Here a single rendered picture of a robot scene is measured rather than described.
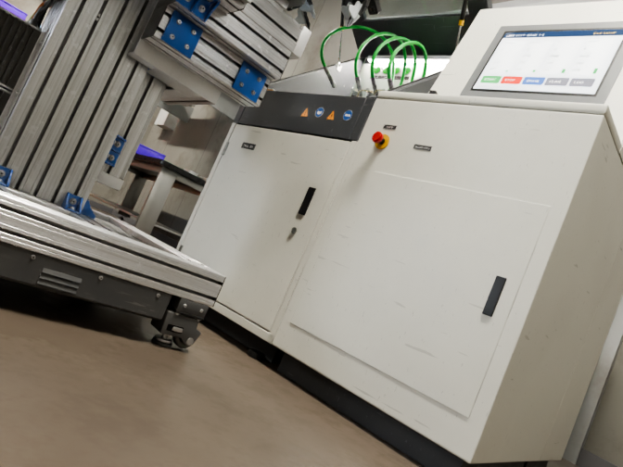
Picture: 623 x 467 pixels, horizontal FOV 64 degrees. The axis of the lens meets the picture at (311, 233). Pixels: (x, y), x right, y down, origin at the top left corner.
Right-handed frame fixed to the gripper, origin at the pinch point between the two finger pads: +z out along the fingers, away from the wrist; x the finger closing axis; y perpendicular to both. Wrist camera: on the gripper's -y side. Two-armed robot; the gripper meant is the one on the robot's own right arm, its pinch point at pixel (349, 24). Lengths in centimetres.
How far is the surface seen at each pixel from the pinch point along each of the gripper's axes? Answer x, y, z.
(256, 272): 4, -3, 96
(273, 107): -25.5, -3.0, 33.7
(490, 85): 46, -29, 5
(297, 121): -8.5, -3.0, 38.6
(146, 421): 66, 65, 121
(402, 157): 43, -3, 45
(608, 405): 90, -161, 90
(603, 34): 74, -34, -17
